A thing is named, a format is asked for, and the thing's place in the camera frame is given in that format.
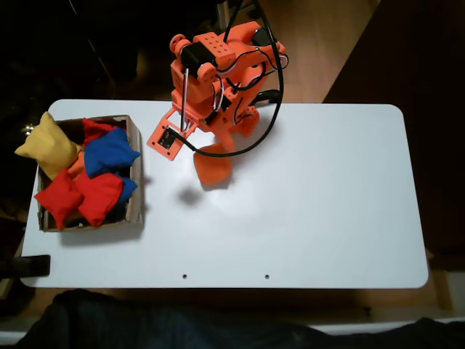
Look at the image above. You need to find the blue bean bag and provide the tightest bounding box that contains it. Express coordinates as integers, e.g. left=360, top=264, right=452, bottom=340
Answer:
left=116, top=176, right=139, bottom=208
left=83, top=127, right=142, bottom=179

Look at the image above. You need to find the red bean bag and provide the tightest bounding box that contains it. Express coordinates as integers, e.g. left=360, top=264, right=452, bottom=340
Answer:
left=81, top=118, right=119, bottom=148
left=34, top=168, right=85, bottom=230
left=74, top=171, right=125, bottom=228

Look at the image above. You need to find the cardboard box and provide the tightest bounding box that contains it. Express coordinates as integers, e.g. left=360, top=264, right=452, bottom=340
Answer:
left=37, top=114, right=145, bottom=233

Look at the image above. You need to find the yellow bean bag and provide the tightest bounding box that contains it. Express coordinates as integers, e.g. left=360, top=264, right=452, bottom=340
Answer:
left=14, top=111, right=83, bottom=181

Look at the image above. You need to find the black table clamp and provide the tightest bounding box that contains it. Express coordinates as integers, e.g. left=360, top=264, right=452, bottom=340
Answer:
left=256, top=89, right=283, bottom=105
left=0, top=254, right=51, bottom=279

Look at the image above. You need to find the grey metal stand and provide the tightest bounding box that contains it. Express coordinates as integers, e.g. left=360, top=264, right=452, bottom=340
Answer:
left=214, top=0, right=235, bottom=27

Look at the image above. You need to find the person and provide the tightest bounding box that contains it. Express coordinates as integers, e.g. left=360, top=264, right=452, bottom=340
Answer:
left=16, top=289, right=465, bottom=349

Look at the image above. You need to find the white servo wire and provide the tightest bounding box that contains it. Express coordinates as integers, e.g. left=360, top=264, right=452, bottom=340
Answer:
left=179, top=68, right=192, bottom=132

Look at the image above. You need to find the orange camera mount plate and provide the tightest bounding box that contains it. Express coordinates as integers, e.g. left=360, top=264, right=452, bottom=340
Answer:
left=146, top=108, right=199, bottom=163

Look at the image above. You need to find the thick black cable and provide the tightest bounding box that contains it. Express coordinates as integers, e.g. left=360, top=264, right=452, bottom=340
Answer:
left=165, top=0, right=286, bottom=158

